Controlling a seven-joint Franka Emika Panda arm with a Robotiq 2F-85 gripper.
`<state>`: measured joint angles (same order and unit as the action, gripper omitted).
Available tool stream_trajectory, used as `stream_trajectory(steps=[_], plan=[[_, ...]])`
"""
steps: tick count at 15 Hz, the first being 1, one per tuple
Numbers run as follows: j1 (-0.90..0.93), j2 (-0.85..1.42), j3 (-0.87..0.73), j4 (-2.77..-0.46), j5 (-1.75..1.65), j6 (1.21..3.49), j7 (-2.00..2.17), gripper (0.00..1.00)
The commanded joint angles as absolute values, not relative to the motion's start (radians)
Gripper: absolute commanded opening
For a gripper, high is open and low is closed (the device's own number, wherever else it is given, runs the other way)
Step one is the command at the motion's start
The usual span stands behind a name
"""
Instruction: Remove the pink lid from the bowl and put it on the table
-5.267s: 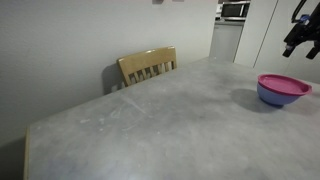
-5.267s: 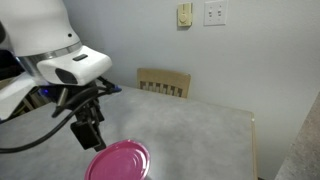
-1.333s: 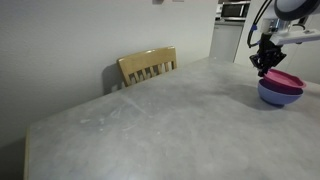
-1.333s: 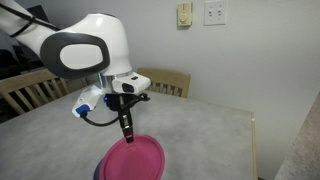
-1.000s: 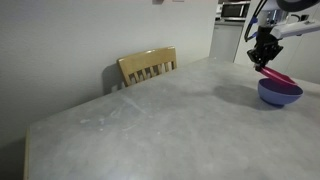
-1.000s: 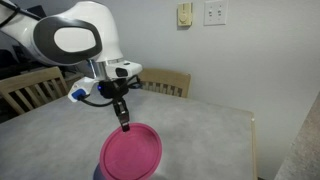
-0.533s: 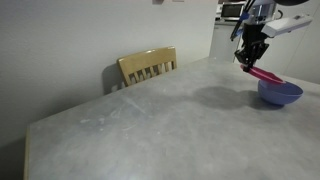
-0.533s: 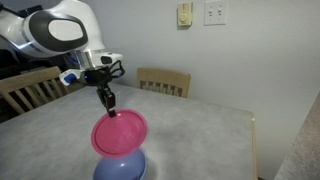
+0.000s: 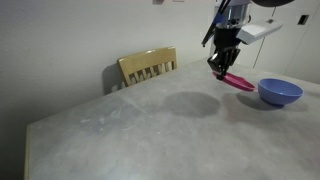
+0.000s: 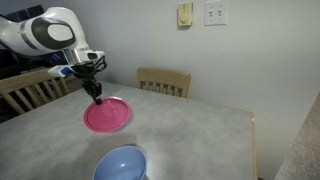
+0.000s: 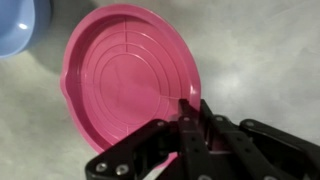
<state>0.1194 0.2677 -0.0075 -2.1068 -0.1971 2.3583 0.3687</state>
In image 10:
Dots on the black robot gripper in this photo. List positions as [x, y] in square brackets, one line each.
[85, 70]

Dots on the pink round plastic lid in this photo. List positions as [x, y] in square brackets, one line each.
[108, 115]

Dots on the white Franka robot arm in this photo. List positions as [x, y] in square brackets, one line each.
[46, 31]

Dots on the blue plastic bowl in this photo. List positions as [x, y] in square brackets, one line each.
[120, 165]

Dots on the wooden spindle-back chair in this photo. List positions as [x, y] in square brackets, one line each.
[30, 90]

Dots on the wooden slat-back chair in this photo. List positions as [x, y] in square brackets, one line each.
[166, 80]

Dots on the black equipment case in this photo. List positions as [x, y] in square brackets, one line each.
[23, 13]

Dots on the speckled granite countertop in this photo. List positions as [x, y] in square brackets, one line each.
[305, 150]

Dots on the white and blue wrist camera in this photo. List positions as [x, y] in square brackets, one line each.
[60, 71]

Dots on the beige dimmer switch plate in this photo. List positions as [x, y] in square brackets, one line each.
[185, 14]

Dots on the white double switch plate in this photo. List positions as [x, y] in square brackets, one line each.
[216, 12]

